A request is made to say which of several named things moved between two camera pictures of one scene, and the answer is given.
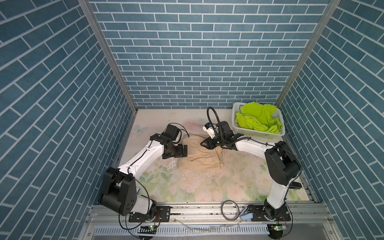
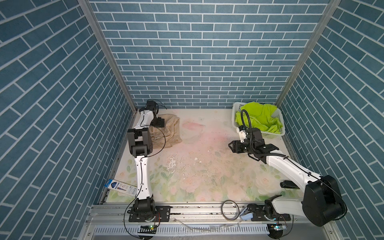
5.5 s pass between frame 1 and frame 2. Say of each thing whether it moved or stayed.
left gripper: moved
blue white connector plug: stayed
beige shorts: moved
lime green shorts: stayed
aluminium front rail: stayed
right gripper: moved
